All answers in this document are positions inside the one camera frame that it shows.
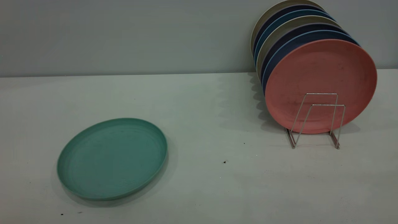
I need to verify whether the blue round plate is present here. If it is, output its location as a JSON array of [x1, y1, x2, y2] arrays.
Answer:
[[262, 30, 361, 95], [254, 9, 336, 67]]

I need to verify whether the pink round plate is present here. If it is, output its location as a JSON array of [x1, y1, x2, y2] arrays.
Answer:
[[265, 39, 378, 134]]

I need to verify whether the green round plate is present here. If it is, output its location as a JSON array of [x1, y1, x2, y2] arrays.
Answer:
[[57, 118, 168, 200]]

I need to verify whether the metal wire plate rack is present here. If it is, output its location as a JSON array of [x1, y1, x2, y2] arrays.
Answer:
[[285, 92, 346, 150]]

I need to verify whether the beige round plate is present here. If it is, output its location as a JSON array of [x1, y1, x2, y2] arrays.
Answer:
[[250, 0, 325, 57], [256, 15, 342, 80]]

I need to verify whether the dark navy round plate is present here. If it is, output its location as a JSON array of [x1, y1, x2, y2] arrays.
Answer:
[[253, 4, 330, 61], [260, 22, 352, 86]]

